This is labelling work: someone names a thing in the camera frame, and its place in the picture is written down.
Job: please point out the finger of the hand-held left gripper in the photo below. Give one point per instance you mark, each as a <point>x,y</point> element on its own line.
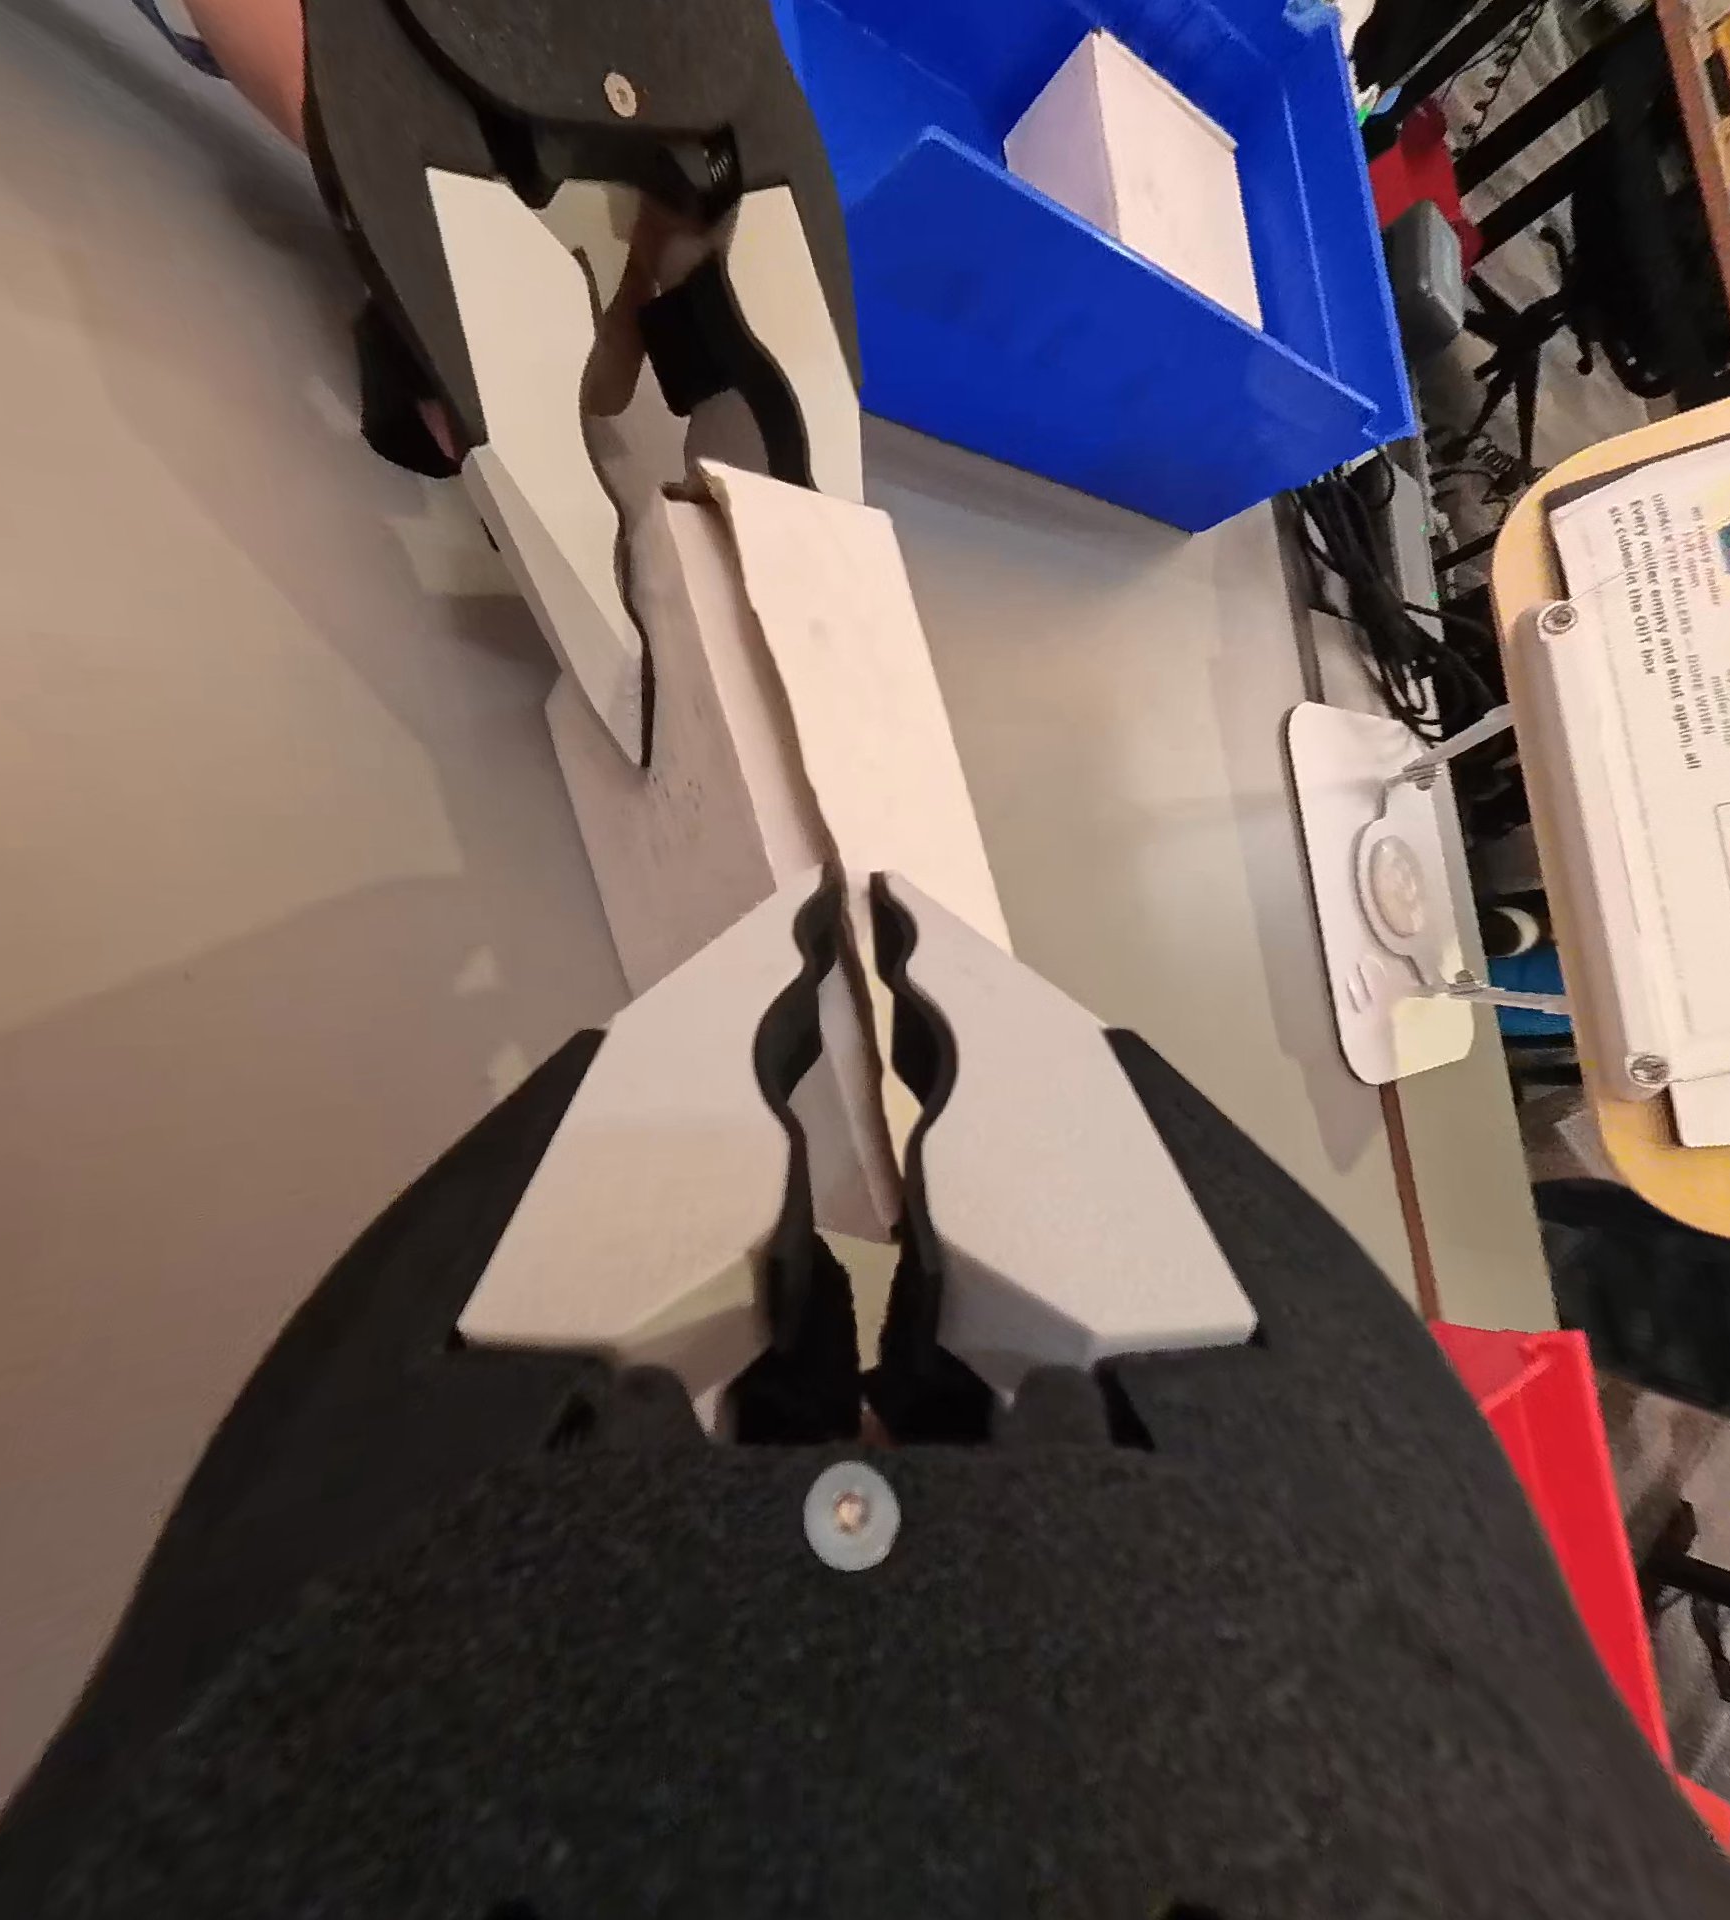
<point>821,344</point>
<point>521,421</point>

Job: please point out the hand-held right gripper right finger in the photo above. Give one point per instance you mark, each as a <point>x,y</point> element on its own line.
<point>1074,1200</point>

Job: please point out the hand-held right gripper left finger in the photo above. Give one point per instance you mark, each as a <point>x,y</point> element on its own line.
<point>640,1200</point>

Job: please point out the blue plastic bin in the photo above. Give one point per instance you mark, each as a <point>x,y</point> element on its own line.
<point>1074,360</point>

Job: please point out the white cardboard mailer box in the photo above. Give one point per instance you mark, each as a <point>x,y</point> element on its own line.
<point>834,674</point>
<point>1150,165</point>

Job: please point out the red plastic bin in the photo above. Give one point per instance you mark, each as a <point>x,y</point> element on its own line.
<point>1555,1471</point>

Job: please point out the person's left hand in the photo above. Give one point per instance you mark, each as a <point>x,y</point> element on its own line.
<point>259,45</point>

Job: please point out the white metal document stand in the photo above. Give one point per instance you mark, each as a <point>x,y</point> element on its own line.
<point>1344,901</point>

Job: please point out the teal blue object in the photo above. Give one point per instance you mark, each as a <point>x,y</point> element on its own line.
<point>1533,990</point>

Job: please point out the grey box device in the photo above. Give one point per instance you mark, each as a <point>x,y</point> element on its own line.
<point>1428,278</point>

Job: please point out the round table with instruction sheet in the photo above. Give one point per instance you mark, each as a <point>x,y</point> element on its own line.
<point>1524,494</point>

